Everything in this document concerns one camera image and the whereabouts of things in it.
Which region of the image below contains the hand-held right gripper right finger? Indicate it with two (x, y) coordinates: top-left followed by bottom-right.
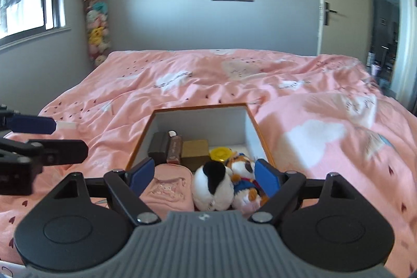
(249, 158), (375, 226)

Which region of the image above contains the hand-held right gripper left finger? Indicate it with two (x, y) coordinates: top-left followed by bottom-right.
(31, 157), (162, 226)

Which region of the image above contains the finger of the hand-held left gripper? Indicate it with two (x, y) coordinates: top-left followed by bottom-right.
(0, 139), (89, 166)
(0, 105), (57, 136)

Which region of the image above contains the calico cat plush blue outfit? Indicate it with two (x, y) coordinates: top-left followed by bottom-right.
(225, 152), (269, 213)

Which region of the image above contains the pink pouch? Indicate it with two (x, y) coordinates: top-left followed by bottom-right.
(140, 164), (195, 221)

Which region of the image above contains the reddish brown case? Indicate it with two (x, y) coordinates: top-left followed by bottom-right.
(167, 131), (183, 164)

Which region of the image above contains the yellow tape measure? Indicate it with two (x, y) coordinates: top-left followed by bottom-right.
(209, 148), (233, 163)

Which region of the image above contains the panda plush keychain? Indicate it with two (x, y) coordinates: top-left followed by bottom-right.
(191, 161), (235, 212)

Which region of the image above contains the olive box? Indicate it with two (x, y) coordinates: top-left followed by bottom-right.
(181, 139), (210, 168)

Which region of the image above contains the orange cardboard box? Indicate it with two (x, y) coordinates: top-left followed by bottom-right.
(125, 104), (278, 213)

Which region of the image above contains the pink printed blanket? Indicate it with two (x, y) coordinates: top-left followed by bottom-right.
(0, 48), (417, 278)

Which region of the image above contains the column of plush toys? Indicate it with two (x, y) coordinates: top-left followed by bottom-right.
(83, 0), (111, 67)

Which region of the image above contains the black door handle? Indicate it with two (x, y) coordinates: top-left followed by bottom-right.
(323, 2), (339, 26)

